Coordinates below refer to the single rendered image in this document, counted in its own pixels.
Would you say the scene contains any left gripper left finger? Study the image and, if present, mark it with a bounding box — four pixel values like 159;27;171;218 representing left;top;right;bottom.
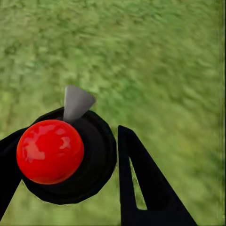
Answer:
0;128;28;221

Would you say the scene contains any pesticide atomizer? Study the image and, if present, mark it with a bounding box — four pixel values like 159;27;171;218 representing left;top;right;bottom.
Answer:
16;85;118;205

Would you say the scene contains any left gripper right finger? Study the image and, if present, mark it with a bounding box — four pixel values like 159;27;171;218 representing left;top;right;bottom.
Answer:
118;125;197;226

